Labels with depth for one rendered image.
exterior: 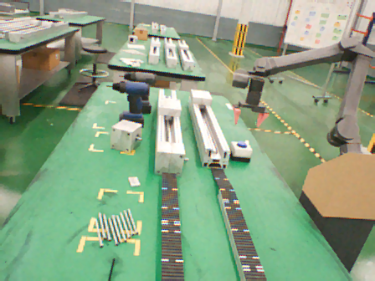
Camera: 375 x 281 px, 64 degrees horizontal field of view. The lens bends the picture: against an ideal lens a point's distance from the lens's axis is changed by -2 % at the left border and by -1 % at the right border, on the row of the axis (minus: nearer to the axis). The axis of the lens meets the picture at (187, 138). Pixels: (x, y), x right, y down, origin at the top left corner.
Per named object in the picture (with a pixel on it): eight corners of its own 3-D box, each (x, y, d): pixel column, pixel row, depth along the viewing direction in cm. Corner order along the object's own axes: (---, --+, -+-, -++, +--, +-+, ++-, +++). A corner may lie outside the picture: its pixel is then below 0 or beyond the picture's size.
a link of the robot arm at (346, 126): (381, 44, 120) (367, 59, 130) (346, 34, 123) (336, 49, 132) (357, 141, 107) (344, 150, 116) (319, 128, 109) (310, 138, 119)
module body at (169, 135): (180, 165, 121) (182, 145, 117) (155, 162, 120) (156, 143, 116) (173, 103, 194) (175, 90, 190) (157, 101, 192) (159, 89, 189)
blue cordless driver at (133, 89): (146, 129, 149) (150, 85, 140) (104, 126, 144) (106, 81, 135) (144, 123, 156) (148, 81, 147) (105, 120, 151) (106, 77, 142)
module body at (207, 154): (226, 169, 123) (230, 150, 120) (202, 166, 122) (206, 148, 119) (202, 107, 196) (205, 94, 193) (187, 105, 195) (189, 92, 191)
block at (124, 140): (135, 155, 123) (137, 133, 119) (110, 147, 125) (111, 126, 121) (145, 145, 132) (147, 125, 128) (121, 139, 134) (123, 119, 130)
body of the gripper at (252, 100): (237, 104, 128) (241, 86, 125) (260, 106, 130) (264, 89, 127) (240, 108, 122) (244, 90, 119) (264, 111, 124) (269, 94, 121)
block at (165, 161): (187, 177, 113) (191, 155, 109) (154, 174, 111) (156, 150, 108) (186, 166, 121) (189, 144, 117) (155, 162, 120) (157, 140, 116)
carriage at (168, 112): (179, 122, 148) (181, 109, 145) (156, 120, 146) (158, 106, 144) (177, 111, 162) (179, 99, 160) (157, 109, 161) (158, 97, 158)
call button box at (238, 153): (249, 162, 132) (253, 150, 130) (228, 160, 131) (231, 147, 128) (244, 154, 139) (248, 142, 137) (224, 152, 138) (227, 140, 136)
